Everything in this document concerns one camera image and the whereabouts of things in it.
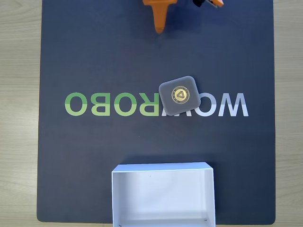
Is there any grey square case gold emblem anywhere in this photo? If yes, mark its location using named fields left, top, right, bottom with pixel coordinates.
left=158, top=75, right=202, bottom=117

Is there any dark blue WOWROBO mat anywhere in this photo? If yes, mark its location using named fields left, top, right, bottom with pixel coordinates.
left=36, top=0, right=276, bottom=223

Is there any white cardboard box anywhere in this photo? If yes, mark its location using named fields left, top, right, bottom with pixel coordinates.
left=111, top=162, right=216, bottom=227

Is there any orange black camera mount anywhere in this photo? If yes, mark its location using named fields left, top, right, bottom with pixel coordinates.
left=193, top=0, right=224, bottom=9

